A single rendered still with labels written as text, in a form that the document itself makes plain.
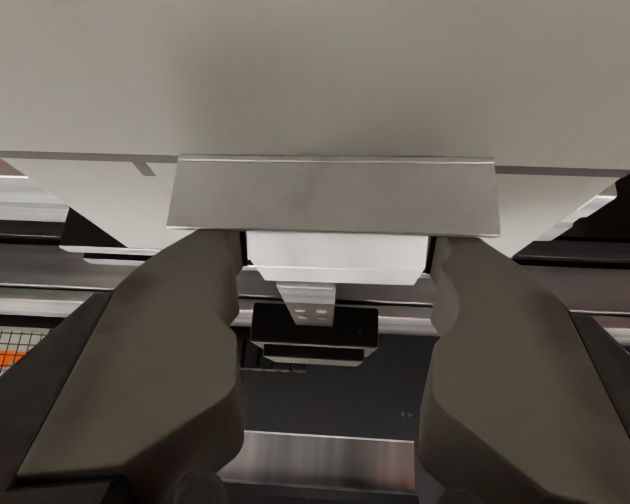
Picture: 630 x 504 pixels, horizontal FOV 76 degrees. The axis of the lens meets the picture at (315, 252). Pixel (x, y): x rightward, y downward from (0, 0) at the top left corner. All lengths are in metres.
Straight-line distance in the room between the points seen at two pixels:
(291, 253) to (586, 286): 0.39
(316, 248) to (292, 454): 0.09
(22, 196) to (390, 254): 0.20
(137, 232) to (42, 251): 0.37
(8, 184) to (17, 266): 0.32
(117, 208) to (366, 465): 0.15
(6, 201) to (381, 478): 0.25
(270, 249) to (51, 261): 0.40
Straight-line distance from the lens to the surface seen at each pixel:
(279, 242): 0.17
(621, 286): 0.54
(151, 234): 0.19
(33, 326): 0.73
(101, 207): 0.17
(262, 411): 0.71
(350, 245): 0.17
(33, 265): 0.56
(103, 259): 0.25
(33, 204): 0.29
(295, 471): 0.20
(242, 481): 0.20
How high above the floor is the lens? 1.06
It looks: 19 degrees down
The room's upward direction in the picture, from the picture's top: 177 degrees counter-clockwise
